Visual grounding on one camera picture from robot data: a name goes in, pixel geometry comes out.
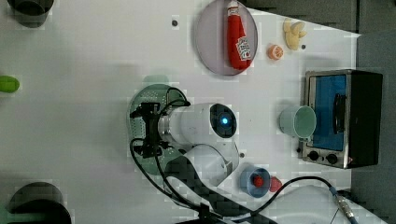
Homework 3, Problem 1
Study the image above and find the green plastic object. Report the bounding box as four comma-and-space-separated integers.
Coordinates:
0, 76, 20, 93

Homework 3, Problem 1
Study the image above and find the yellow banana toy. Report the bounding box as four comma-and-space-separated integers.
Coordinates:
283, 18, 307, 50

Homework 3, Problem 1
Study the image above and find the dark grey cup bottom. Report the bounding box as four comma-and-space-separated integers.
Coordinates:
5, 182, 73, 224

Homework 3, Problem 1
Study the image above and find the red strawberry toy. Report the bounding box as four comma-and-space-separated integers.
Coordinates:
269, 176, 282, 192

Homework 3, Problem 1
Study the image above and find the silver toaster oven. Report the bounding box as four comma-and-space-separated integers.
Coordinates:
302, 69, 383, 169

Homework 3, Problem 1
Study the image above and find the dark grey cup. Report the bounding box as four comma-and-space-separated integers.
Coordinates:
5, 182, 73, 224
7, 0, 55, 28

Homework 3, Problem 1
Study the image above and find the blue plastic cup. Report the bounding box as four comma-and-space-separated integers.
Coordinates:
239, 165, 271, 198

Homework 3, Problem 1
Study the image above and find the mint green cup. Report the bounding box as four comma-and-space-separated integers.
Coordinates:
279, 105, 317, 139

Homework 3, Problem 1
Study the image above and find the grey round plate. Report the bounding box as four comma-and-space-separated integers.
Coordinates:
194, 0, 258, 76

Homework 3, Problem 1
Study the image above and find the red plush ketchup bottle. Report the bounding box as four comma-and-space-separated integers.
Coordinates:
227, 0, 251, 70

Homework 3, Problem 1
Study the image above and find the red toy inside cup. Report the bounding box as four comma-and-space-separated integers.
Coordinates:
253, 175, 264, 188

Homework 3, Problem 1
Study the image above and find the dark grey cup top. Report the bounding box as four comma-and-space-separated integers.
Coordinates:
7, 0, 55, 28

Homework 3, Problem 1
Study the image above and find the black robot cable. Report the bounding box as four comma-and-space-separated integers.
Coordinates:
128, 87, 359, 224

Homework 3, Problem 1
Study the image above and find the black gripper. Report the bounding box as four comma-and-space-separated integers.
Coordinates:
130, 103, 169, 157

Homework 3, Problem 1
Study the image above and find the orange slice toy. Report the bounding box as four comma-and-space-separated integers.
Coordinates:
267, 45, 284, 61

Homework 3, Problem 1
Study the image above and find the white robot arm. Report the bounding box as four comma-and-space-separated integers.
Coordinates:
129, 99, 277, 224

